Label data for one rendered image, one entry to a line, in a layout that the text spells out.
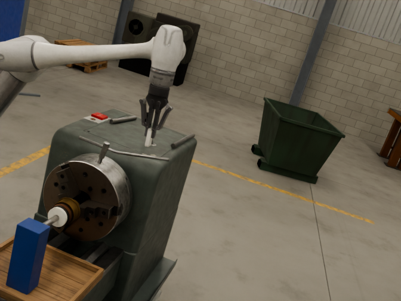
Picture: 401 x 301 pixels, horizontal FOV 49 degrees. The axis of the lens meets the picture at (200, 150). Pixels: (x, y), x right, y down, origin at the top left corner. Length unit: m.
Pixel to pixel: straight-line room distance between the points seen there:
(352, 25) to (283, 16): 1.67
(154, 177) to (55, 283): 0.52
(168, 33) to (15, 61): 0.56
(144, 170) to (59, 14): 11.40
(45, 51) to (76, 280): 0.81
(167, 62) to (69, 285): 0.83
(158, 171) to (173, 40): 0.51
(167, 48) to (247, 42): 10.06
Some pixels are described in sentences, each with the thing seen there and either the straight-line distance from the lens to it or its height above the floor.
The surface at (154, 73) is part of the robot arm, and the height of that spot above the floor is 1.61.
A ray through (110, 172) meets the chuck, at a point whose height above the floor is 1.22.
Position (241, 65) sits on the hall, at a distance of 11.64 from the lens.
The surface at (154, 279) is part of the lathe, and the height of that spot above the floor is 0.54.
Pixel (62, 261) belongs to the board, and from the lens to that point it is 1.73.
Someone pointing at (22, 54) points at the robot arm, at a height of 1.54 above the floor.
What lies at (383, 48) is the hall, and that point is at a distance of 11.82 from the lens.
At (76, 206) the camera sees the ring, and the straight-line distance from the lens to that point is 1.62.
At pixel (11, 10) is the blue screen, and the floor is 1.07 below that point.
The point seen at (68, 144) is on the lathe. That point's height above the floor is 1.21.
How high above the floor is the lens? 1.86
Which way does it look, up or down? 17 degrees down
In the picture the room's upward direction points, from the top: 17 degrees clockwise
